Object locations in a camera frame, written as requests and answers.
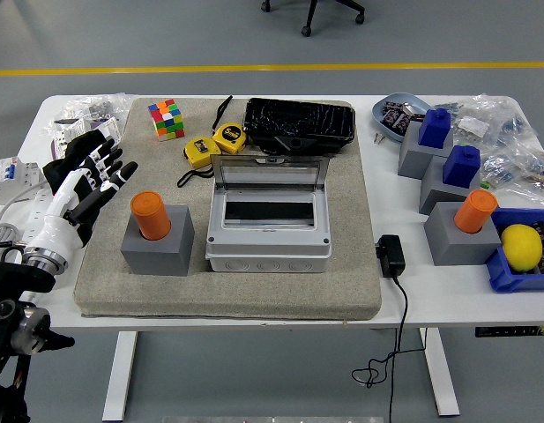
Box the yellow lemon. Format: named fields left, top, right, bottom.
left=500, top=223, right=544, bottom=272

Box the black office chair base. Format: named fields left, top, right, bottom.
left=260, top=0, right=366, bottom=38

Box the grey-brown mat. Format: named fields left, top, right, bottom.
left=72, top=96, right=384, bottom=322

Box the clear bag of small parts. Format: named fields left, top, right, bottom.
left=434, top=100, right=466, bottom=116
left=454, top=93, right=540, bottom=147
left=481, top=147, right=544, bottom=204

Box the black table control panel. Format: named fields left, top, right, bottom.
left=474, top=325, right=544, bottom=338

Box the blue storage bin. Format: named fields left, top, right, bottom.
left=484, top=207, right=544, bottom=294

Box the grey power strip cable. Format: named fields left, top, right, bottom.
left=0, top=180, right=48, bottom=261

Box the clear bag of dark screws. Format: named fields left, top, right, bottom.
left=62, top=92, right=134, bottom=127

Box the black plastic tray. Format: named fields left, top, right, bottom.
left=242, top=97, right=357, bottom=156

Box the blue block with knob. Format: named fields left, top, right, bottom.
left=418, top=108, right=452, bottom=149
left=442, top=145, right=482, bottom=189

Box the black adapter cord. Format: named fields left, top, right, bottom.
left=351, top=275, right=429, bottom=423

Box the orange cylinder battery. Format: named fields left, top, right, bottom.
left=453, top=189, right=499, bottom=234
left=130, top=190, right=172, bottom=241

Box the black power adapter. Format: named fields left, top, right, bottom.
left=375, top=234, right=406, bottom=278

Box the white circuit breaker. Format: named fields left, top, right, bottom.
left=0, top=156, right=47, bottom=206

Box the grey block holder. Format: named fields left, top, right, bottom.
left=419, top=153, right=482, bottom=216
left=397, top=121, right=454, bottom=181

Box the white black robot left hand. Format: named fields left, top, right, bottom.
left=26, top=137, right=139, bottom=262

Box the white table leg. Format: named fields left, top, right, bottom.
left=419, top=328, right=460, bottom=418
left=101, top=330, right=138, bottom=422

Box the multicoloured puzzle cube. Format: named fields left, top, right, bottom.
left=147, top=98, right=186, bottom=143

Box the yellow tape measure dark label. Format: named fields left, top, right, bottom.
left=176, top=137, right=223, bottom=189

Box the grey electrical box with lid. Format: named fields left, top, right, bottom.
left=204, top=153, right=333, bottom=274

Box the blue-grey dish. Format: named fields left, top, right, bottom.
left=371, top=92, right=433, bottom=143

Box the dark patterned packet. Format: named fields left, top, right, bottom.
left=381, top=100, right=406, bottom=123
left=391, top=110, right=421, bottom=134

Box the grey block with round hole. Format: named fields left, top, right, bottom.
left=423, top=201, right=503, bottom=267
left=120, top=204, right=197, bottom=278

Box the black bracket with hole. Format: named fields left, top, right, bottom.
left=258, top=134, right=321, bottom=156

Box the yellow tape measure 5m label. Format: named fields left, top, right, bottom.
left=211, top=94, right=250, bottom=155

